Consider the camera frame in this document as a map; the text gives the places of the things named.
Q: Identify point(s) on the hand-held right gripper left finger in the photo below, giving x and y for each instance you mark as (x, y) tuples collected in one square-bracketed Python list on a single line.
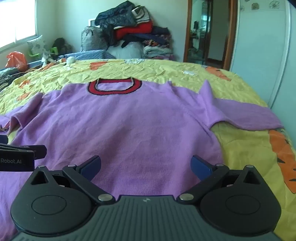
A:
[(92, 165)]

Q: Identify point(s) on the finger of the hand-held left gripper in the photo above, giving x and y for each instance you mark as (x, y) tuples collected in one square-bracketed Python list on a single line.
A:
[(38, 151)]

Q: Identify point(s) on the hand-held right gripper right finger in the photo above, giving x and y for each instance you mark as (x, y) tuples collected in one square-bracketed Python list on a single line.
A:
[(200, 165)]

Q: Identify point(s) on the purple sweater with red collar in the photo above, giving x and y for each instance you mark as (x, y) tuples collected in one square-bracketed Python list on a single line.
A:
[(138, 129)]

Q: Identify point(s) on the stack of patterned folded clothes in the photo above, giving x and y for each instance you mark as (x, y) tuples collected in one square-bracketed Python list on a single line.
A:
[(157, 49)]

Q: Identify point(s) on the yellow printed bed sheet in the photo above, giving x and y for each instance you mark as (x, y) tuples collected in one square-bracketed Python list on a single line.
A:
[(242, 148)]

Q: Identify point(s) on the dark patterned cloth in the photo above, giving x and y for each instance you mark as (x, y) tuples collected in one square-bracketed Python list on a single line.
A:
[(9, 77)]

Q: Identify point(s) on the orange plastic bag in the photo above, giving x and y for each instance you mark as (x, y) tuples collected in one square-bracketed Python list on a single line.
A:
[(17, 59)]

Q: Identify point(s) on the white ball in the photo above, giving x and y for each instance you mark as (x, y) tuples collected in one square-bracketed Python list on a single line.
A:
[(70, 60)]

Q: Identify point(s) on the green plastic item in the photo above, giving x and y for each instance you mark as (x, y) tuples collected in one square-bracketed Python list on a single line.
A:
[(54, 49)]

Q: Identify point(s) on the floral cushion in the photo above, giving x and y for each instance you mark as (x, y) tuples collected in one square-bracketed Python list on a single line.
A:
[(37, 45)]

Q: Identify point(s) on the dark plush bundle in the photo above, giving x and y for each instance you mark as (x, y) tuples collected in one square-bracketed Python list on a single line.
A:
[(61, 45)]

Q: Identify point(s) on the blue quilt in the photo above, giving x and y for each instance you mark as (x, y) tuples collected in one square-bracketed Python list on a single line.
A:
[(92, 55)]

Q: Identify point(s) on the white pillow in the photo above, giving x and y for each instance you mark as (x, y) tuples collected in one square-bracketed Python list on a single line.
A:
[(129, 51)]

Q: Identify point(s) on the checkered bag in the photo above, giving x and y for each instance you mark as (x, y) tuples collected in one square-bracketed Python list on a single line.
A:
[(92, 39)]

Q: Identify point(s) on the white wardrobe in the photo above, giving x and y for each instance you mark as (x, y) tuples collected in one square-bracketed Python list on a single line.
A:
[(263, 58)]

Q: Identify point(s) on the window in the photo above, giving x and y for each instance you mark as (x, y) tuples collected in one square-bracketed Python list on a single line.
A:
[(16, 20)]

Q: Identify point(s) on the navy garment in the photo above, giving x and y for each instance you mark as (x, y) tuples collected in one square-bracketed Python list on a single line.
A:
[(148, 37)]

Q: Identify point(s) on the red garment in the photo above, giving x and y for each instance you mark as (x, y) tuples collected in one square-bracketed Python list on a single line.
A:
[(136, 30)]

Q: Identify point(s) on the dark quilted jacket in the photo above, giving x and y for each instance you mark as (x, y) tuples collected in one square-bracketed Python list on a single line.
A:
[(115, 16)]

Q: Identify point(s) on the white striped sweater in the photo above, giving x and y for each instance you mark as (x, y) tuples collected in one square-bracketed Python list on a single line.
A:
[(141, 14)]

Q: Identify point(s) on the wooden door frame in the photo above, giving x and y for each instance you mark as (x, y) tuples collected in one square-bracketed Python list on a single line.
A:
[(232, 34)]

